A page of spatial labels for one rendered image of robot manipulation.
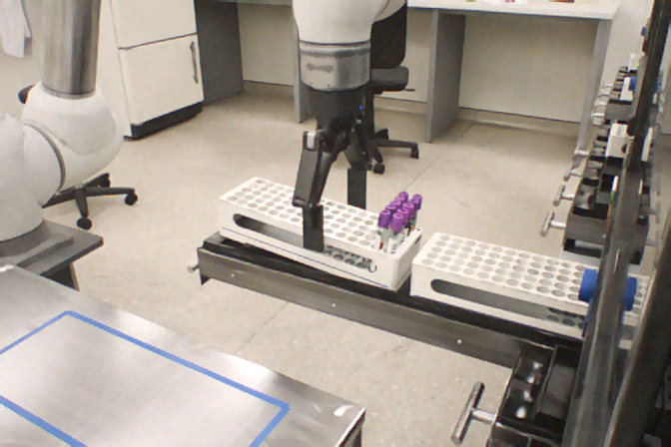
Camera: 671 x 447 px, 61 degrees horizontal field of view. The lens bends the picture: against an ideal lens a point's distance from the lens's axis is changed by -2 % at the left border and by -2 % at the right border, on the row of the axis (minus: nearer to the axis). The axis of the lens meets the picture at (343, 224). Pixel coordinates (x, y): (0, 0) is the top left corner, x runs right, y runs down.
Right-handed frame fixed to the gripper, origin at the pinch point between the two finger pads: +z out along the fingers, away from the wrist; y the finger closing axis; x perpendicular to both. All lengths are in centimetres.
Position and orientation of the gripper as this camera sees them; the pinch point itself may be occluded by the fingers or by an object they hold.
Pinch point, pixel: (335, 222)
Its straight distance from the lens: 84.5
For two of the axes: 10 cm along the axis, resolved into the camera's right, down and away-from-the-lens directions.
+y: -4.5, 4.0, -8.0
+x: 8.9, 2.0, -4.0
